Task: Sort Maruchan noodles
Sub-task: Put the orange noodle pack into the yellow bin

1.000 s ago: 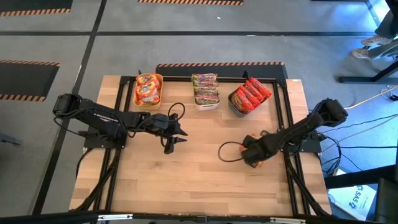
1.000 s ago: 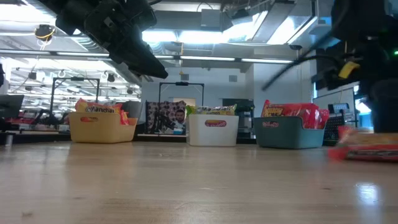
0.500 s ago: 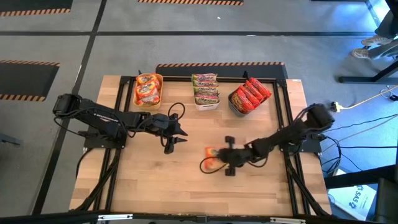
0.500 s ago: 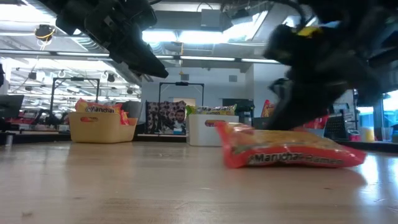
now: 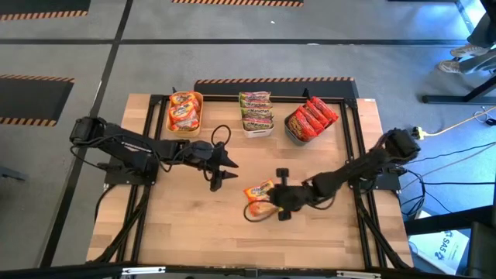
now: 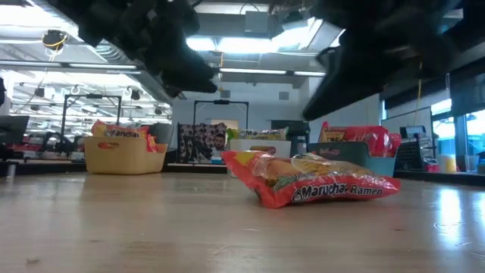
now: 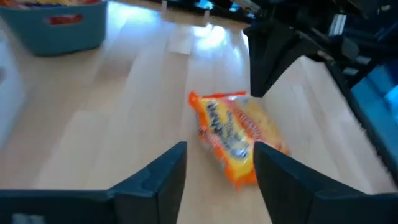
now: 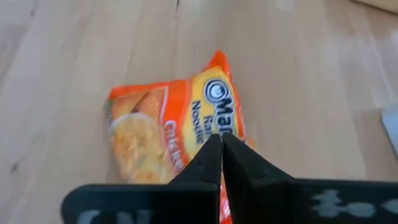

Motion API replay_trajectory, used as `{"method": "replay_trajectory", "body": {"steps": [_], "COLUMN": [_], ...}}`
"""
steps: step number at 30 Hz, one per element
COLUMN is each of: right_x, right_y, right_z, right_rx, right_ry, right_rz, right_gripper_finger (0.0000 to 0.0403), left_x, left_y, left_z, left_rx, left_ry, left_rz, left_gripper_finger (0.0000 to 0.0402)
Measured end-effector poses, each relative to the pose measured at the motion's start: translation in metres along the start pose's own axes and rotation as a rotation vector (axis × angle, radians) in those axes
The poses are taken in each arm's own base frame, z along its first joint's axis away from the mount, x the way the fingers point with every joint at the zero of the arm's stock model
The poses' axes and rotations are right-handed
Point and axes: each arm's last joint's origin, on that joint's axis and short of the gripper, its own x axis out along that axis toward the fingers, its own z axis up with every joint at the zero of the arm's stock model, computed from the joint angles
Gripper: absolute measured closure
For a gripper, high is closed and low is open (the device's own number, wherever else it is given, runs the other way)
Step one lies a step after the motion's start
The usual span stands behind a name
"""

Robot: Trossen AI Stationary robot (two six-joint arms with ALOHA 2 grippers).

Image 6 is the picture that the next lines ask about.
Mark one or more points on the person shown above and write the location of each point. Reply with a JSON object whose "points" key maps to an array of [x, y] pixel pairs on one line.
{"points": [[219, 146]]}

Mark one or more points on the green lime chili shrimp pack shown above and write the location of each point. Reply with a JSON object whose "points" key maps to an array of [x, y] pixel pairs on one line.
{"points": [[257, 133]]}

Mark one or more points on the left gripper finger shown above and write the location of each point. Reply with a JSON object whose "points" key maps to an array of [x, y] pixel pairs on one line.
{"points": [[171, 90], [185, 68]]}

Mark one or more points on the black desk organizer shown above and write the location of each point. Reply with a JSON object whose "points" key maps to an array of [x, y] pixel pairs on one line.
{"points": [[411, 155]]}

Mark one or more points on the black monitor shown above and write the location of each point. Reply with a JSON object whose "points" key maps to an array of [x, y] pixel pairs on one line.
{"points": [[13, 129]]}

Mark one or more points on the dark office chair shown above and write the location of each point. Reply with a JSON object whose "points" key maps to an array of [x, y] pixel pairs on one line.
{"points": [[163, 132]]}

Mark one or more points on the red Saucy Noods pack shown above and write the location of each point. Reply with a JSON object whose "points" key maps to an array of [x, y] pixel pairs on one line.
{"points": [[384, 142], [341, 134]]}

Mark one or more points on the grey wall vent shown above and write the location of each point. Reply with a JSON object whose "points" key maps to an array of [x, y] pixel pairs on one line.
{"points": [[283, 95], [225, 93]]}

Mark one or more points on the small red container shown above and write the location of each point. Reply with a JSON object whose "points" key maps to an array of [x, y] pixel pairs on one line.
{"points": [[431, 167]]}

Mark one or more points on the dark background table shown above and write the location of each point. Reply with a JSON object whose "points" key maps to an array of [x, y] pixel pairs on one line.
{"points": [[439, 177], [38, 168]]}

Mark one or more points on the clear plastic cup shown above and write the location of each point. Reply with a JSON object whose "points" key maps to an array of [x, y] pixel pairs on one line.
{"points": [[471, 164]]}

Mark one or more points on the yellow container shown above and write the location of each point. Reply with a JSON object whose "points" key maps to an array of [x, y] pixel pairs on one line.
{"points": [[449, 164]]}

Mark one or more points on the long linear ceiling light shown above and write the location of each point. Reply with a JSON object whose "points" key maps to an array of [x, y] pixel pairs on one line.
{"points": [[250, 71]]}

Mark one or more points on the yellow plastic bin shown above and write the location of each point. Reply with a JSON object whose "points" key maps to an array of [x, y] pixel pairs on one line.
{"points": [[121, 159]]}

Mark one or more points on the black metal frame rig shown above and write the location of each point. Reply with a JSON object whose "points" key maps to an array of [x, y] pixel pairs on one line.
{"points": [[92, 96], [221, 101]]}

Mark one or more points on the bright window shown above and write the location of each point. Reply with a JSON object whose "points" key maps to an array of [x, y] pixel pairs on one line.
{"points": [[443, 129]]}

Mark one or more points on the dark patterned fabric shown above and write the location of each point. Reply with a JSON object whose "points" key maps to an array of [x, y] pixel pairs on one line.
{"points": [[193, 140]]}

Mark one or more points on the grey ceiling box unit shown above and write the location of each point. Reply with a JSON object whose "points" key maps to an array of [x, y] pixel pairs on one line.
{"points": [[257, 22]]}

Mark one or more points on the teal plastic bin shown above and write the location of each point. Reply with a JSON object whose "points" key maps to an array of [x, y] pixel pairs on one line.
{"points": [[352, 159]]}

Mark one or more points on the silver rectangular ceiling duct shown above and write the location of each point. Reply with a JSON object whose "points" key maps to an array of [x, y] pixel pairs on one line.
{"points": [[299, 34]]}

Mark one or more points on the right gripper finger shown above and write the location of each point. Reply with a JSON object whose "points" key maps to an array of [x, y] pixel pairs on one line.
{"points": [[341, 83]]}

